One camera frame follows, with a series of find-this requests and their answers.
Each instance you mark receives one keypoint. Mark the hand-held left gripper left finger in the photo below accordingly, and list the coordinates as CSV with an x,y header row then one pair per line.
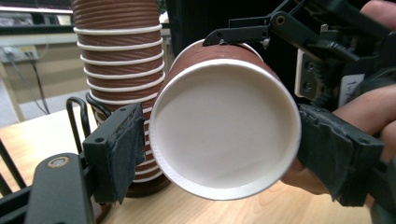
x,y
115,155

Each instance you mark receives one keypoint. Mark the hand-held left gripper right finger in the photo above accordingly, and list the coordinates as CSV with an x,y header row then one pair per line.
x,y
339,155

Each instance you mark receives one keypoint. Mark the ribbed brown paper cup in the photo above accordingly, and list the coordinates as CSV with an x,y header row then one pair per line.
x,y
224,124

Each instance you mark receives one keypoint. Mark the stack of brown cups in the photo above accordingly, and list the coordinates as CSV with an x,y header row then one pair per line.
x,y
120,56

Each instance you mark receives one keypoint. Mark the white power strip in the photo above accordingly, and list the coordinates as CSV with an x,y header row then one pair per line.
x,y
18,53

